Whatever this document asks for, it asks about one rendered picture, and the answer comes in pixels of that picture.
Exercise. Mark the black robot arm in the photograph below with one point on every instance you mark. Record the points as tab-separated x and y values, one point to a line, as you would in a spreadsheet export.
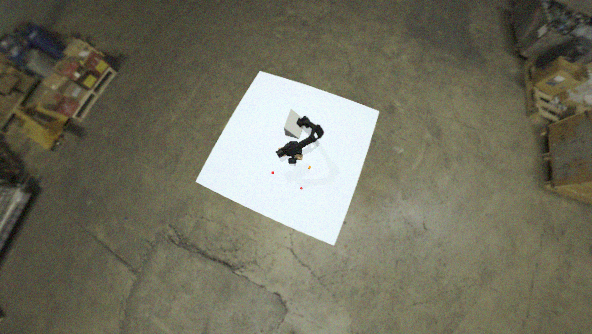
291	149

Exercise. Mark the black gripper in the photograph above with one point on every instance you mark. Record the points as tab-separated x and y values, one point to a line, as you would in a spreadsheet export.
292	160

